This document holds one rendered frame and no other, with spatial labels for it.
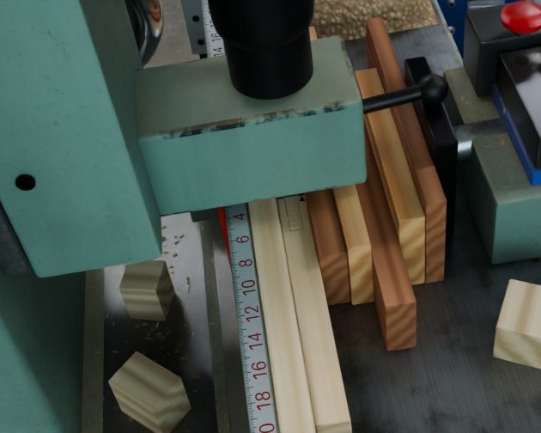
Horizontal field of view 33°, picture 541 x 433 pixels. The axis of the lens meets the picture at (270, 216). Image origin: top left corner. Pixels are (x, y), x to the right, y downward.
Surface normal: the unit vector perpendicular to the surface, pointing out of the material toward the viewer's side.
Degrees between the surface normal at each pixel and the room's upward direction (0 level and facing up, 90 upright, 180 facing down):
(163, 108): 0
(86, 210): 90
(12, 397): 90
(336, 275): 90
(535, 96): 0
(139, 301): 90
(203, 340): 0
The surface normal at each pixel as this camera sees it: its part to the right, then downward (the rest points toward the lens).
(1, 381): 0.11, 0.72
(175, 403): 0.80, 0.37
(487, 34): -0.12, -0.67
